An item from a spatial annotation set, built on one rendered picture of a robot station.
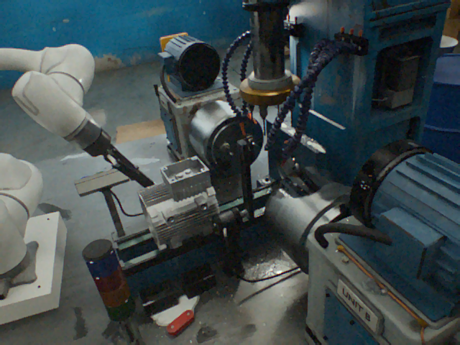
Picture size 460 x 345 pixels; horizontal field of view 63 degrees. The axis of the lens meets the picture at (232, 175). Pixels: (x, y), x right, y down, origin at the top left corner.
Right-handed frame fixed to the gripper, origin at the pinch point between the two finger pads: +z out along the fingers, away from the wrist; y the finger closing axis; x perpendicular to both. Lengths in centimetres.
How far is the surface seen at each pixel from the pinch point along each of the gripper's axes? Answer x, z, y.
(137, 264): 17.7, 11.4, -13.0
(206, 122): -27.0, 13.1, 21.3
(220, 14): -193, 174, 522
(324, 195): -33, 14, -41
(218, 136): -26.7, 16.8, 14.7
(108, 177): 10.1, -0.2, 16.5
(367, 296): -23, 9, -68
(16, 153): 127, 55, 315
